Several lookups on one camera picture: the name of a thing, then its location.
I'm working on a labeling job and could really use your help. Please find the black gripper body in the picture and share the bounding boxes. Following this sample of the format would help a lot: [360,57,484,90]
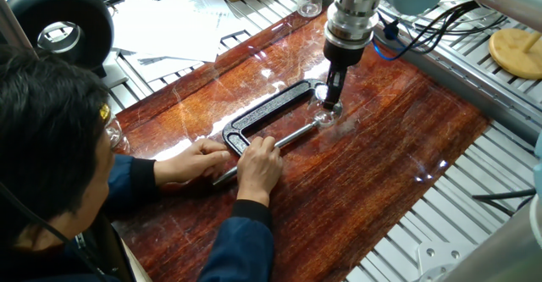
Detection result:
[323,38,366,69]

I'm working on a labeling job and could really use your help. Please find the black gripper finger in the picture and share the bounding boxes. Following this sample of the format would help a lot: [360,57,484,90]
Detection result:
[335,65,348,110]
[324,64,338,105]

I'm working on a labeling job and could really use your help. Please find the white round jar lid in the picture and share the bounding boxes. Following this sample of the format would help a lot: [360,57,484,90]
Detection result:
[315,83,343,113]

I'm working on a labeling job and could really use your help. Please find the small clear glass jar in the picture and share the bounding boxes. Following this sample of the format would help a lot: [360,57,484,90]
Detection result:
[311,99,345,130]

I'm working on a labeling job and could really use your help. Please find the black C-clamp with steel screw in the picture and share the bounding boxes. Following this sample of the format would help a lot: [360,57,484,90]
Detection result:
[213,78,329,186]

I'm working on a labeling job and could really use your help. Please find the person's left forearm blue sleeve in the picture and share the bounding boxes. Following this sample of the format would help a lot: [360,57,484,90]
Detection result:
[103,153,161,215]

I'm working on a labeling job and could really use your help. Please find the person's right forearm dark sleeve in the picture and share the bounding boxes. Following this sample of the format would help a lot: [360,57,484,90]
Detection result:
[197,199,275,282]

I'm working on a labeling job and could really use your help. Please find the clear glass storage jar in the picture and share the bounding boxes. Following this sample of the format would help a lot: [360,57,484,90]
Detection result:
[103,116,124,150]

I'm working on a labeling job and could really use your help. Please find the person's right hand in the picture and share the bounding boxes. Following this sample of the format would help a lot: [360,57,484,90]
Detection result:
[235,135,284,208]

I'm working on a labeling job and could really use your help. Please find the person's left hand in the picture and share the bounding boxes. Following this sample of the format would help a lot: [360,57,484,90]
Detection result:
[152,137,232,187]

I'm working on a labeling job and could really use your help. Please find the white paper sheet with drawing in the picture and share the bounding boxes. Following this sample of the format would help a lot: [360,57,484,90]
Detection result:
[131,52,205,84]

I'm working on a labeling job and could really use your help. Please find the round wooden disc stand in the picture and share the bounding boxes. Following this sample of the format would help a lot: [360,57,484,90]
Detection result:
[488,27,542,81]

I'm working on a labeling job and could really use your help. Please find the white printed paper sheets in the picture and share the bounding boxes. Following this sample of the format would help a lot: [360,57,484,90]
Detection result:
[110,0,247,64]

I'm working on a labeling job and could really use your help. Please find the black table side panel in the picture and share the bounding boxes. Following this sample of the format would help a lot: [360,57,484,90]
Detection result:
[84,213,137,282]

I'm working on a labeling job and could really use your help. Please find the person's head black hair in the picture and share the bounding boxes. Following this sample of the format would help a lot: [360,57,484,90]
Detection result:
[0,44,116,253]

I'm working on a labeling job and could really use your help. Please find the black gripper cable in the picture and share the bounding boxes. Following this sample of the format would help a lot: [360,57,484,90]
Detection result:
[372,0,479,62]

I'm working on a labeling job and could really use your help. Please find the black cable bundle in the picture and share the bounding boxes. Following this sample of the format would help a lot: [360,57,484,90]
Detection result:
[423,13,509,37]

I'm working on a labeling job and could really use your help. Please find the thick black cable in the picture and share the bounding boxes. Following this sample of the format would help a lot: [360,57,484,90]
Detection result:
[472,188,538,218]

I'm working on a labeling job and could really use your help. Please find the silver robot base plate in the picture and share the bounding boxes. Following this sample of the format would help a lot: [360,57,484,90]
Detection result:
[412,241,478,282]

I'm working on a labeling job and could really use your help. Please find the grey metal base plate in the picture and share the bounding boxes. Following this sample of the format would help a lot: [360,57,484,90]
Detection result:
[99,51,130,91]

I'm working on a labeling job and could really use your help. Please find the black ring-shaped lamp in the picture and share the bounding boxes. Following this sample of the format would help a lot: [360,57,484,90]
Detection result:
[0,0,115,78]

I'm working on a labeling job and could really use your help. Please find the aluminium frame post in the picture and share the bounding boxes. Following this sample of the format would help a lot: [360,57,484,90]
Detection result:
[0,0,39,58]

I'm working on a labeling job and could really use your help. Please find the long black hanging cable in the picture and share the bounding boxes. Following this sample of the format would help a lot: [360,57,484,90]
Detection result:
[0,183,108,281]

